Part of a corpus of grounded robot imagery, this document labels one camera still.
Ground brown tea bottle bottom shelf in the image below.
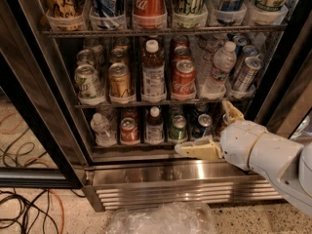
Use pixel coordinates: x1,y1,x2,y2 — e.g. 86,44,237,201
145,106,164,144

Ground clear water bottle rear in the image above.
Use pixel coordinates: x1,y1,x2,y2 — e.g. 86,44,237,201
198,33,228,69

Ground silver slim can front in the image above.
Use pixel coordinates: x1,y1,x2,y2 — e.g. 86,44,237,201
232,57,262,92

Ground water bottle bottom shelf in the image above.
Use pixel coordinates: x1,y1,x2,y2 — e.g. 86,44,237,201
91,113,116,147

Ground yellow can top shelf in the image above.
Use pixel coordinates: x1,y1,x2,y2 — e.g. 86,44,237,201
40,0,86,29

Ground red coke can shelf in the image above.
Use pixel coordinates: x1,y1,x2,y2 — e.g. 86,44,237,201
120,117,139,145
134,0,165,28

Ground green lacroix can top shelf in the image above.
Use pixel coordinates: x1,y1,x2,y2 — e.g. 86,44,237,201
173,0,204,28

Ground black cables on floor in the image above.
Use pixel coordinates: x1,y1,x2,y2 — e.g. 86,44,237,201
0,188,86,234

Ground brown tea bottle middle shelf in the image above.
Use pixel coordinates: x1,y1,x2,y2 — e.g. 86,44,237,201
142,39,165,102

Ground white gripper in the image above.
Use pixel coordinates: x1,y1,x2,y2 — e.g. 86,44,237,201
175,99,267,171

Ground brown can bottom shelf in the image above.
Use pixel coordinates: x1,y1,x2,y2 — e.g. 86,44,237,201
214,114,228,137

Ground stainless steel display fridge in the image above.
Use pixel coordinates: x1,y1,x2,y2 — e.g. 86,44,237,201
9,0,312,213

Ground red coke can bottom shelf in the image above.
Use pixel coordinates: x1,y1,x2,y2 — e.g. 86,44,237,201
120,117,139,145

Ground fridge sliding glass door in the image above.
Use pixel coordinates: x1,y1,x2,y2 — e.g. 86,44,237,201
0,0,89,188

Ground white green can rear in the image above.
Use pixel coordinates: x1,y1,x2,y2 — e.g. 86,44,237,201
83,38,104,65

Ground blue can bottom shelf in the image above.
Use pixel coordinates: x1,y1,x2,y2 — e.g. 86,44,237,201
191,114,213,139

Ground red coke can front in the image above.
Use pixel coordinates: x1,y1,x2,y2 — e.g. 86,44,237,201
172,59,196,100

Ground right fridge glass door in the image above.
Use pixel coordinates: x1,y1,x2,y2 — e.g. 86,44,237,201
254,12,312,137

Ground blue white can top shelf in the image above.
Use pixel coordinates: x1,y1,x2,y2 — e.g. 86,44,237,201
91,0,125,29

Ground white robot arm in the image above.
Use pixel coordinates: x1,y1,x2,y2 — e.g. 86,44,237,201
175,100,312,216

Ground orange cable on floor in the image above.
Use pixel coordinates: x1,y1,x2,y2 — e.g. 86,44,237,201
48,188,65,234

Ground silver slim can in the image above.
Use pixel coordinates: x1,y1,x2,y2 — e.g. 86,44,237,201
233,34,250,56
232,45,260,80
232,57,262,92

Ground silver slim can rear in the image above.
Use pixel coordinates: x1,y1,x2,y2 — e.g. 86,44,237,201
233,34,250,56

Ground gold can rear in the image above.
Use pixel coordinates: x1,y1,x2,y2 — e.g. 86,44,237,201
114,37,131,51

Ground red bull can top shelf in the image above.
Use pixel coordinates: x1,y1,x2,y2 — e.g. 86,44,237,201
212,0,246,26

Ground brown tea bottle shelf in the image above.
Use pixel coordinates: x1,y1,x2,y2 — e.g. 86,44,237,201
145,106,164,144
142,39,165,102

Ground green can bottom shelf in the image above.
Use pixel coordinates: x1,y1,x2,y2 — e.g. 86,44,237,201
169,115,187,142

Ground clear water bottle middle shelf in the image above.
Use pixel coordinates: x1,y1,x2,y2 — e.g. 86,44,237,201
201,41,237,99

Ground gold can front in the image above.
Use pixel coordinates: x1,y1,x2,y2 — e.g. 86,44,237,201
108,62,135,103

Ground red coke can top shelf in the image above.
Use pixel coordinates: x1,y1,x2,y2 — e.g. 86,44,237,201
134,0,165,28

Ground white green can front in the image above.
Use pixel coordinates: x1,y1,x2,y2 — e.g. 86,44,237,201
74,64,105,105

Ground white green can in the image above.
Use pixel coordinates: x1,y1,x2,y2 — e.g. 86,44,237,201
83,38,104,65
74,64,105,105
76,49,98,67

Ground gold can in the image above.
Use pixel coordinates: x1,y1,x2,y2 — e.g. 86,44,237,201
109,48,129,65
114,37,131,51
108,62,135,103

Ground white can top shelf right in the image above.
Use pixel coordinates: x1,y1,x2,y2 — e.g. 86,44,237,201
251,0,286,25

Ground red coke can rear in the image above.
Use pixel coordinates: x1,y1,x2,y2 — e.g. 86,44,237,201
171,35,189,50

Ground clear plastic bag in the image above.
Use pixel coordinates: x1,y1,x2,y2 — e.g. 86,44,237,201
104,202,217,234

